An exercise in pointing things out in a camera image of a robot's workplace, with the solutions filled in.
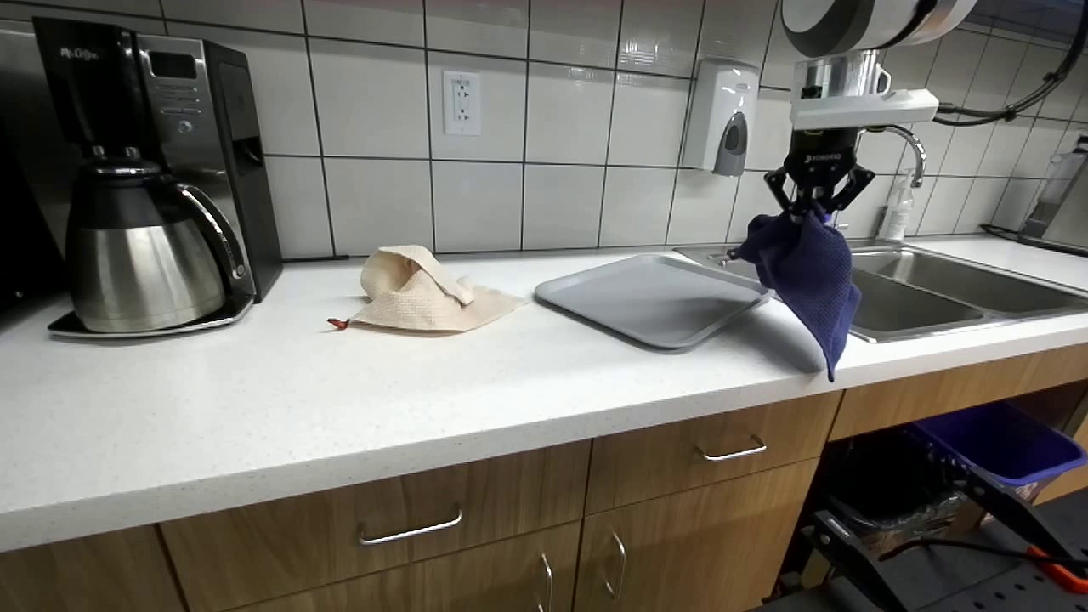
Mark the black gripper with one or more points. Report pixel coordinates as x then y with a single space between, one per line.
823 155

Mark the blue tea towel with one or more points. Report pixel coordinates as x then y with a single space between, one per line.
811 277

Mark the cream tea towel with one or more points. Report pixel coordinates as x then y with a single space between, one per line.
412 294

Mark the gray plastic tray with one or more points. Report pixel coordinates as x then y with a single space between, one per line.
649 300

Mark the clear dish soap bottle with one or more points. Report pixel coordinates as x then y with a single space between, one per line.
896 216

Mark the chrome gooseneck faucet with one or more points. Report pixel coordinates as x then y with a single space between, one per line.
913 149

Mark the stainless steel sink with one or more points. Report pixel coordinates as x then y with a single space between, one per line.
963 294

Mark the silver countertop appliance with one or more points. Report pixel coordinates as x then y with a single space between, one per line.
1057 207

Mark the blue plastic bin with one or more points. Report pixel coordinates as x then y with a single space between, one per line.
1005 444

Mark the wooden base cabinet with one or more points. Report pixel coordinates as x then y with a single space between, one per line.
513 532

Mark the black coffee maker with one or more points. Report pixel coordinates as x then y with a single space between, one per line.
198 105

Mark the stainless steel coffee carafe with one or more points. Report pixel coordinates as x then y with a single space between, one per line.
140 266

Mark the black microwave oven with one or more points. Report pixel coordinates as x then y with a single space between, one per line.
23 226

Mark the white wall soap dispenser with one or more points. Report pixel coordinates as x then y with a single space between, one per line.
720 113

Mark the blue wall cabinet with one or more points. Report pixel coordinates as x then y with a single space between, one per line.
1033 14

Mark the white wall power outlet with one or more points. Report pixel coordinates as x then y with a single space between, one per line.
463 105

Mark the black robot stand frame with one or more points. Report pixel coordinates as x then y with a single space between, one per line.
872 567

